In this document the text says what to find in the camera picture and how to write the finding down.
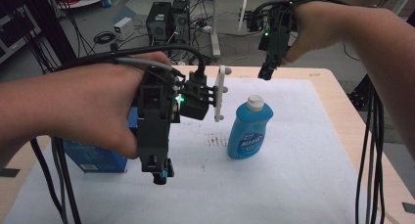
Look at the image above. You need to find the blue cardboard box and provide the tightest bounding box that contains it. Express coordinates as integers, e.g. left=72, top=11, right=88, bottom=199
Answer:
left=62, top=106, right=141, bottom=174

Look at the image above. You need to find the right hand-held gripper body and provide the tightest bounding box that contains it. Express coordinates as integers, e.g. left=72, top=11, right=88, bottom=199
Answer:
left=249, top=1, right=297, bottom=67

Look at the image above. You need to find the coiled black cable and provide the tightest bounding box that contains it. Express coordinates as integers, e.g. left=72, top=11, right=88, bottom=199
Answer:
left=93, top=30, right=116, bottom=45

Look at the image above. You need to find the dark equipment rack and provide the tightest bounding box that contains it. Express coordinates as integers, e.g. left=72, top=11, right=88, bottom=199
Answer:
left=0, top=8, right=43, bottom=65

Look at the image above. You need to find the person's right hand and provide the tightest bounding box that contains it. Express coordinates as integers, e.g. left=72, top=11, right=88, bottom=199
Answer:
left=282, top=1, right=357, bottom=66

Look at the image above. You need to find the person's left hand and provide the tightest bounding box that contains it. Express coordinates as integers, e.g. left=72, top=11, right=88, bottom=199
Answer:
left=48, top=51, right=172, bottom=160

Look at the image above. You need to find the blue bottle with white cap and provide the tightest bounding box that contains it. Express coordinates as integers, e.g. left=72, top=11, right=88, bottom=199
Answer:
left=227, top=94, right=274, bottom=160

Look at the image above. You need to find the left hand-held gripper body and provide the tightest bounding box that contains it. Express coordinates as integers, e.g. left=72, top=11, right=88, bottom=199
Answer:
left=136, top=65, right=233, bottom=173

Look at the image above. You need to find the white desk leg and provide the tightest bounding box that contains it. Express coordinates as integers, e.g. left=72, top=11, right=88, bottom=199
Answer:
left=210, top=0, right=223, bottom=58
left=237, top=0, right=251, bottom=32

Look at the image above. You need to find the black computer tower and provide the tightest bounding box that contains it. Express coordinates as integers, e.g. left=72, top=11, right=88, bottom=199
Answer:
left=145, top=1, right=172, bottom=46
left=170, top=0, right=191, bottom=44

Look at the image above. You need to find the white device box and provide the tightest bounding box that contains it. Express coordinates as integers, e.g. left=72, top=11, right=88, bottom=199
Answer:
left=113, top=17, right=136, bottom=41

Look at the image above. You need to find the black metal stand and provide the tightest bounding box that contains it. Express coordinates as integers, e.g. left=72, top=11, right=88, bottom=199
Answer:
left=346, top=73, right=374, bottom=113

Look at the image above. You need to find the white power strip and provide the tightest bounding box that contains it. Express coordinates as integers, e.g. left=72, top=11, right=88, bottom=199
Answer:
left=195, top=23, right=213, bottom=35

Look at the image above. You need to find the black cable bundle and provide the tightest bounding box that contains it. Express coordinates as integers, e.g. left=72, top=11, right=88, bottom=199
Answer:
left=29, top=136, right=82, bottom=224
left=354, top=72, right=387, bottom=224

